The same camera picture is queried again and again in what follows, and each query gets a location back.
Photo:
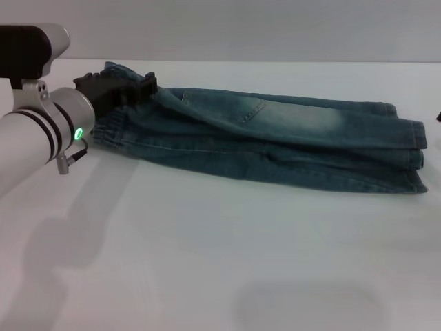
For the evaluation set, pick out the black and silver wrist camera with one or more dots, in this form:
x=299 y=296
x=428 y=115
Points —
x=27 y=51

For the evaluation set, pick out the blue denim shorts with cartoon print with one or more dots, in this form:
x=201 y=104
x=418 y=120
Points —
x=275 y=148

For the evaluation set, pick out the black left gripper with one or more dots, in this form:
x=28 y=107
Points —
x=110 y=91

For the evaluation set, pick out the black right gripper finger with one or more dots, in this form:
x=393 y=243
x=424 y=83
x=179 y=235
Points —
x=439 y=116

